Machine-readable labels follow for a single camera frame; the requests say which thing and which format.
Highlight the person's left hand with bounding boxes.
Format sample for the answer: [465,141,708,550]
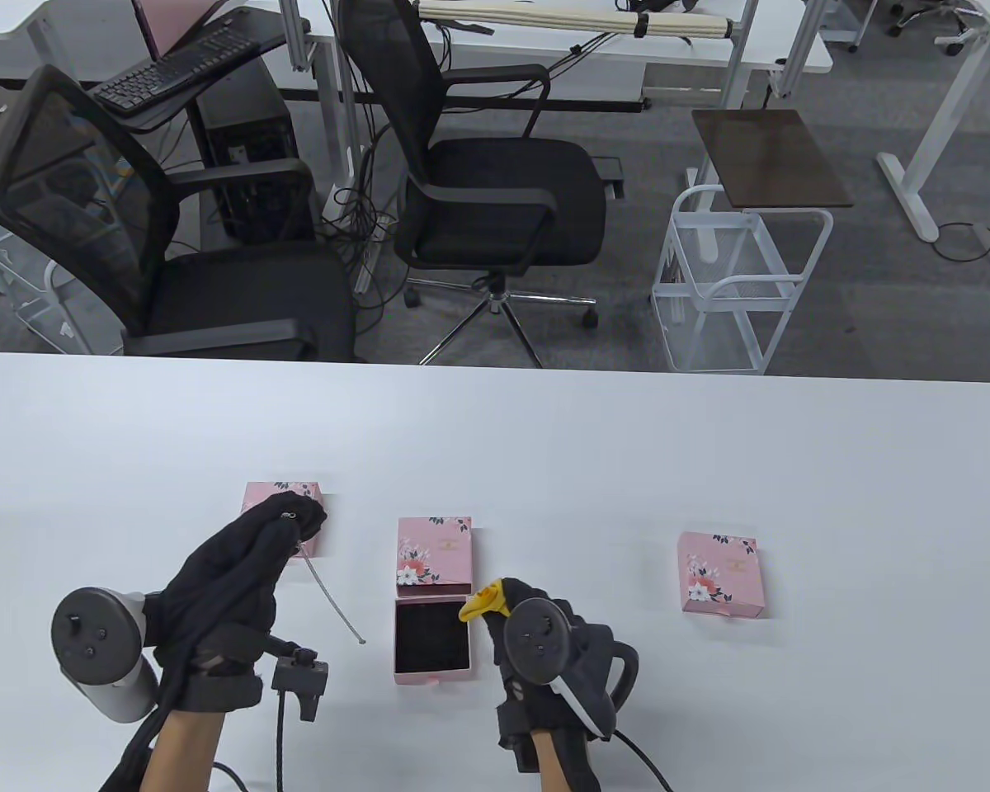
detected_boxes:
[153,493,329,713]

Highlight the person's right hand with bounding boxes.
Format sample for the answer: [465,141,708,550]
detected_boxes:
[483,577,620,748]

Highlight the grey handheld controller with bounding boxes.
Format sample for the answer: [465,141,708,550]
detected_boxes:
[49,586,163,724]
[503,598,641,740]

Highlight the silver necklace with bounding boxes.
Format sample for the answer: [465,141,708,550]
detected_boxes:
[279,510,369,647]

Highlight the yellow cloth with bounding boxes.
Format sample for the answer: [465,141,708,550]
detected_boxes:
[460,579,510,622]

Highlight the pink box tray black lining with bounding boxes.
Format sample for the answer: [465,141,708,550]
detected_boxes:
[392,592,474,687]

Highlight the pink floral box sleeve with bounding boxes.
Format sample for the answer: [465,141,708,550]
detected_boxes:
[678,532,766,620]

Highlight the person's left forearm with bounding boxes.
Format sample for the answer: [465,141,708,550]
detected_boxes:
[139,707,229,792]

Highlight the person's right forearm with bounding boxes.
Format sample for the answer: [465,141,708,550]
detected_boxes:
[526,726,572,792]

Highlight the black mesh office chair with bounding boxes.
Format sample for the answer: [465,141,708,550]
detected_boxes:
[0,64,368,364]

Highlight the black computer tower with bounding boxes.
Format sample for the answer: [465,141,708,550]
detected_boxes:
[196,62,316,244]

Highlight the black office chair chrome base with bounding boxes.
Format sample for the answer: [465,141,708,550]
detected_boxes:
[336,0,625,368]

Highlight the black keyboard tray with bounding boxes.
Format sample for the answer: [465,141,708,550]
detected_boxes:
[91,16,310,133]

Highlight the black keyboard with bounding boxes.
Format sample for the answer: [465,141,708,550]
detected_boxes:
[91,29,263,115]

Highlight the white desk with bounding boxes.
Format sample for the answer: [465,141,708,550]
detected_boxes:
[0,0,290,83]
[280,0,834,178]
[877,0,990,302]

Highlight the dark wooden board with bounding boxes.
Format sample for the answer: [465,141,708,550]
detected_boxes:
[691,109,855,209]

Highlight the distant chair base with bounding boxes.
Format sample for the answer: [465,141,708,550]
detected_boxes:
[885,0,988,57]

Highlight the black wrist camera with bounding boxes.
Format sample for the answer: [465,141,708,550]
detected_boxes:
[194,627,332,724]
[495,700,539,775]

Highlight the black glove cable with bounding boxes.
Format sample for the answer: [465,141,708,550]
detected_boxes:
[271,691,291,792]
[609,728,675,792]

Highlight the white wire cart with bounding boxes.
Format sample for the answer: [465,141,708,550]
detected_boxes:
[0,196,125,356]
[650,186,834,376]

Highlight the tangle of black cables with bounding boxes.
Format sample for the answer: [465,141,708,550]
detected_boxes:
[318,140,401,314]

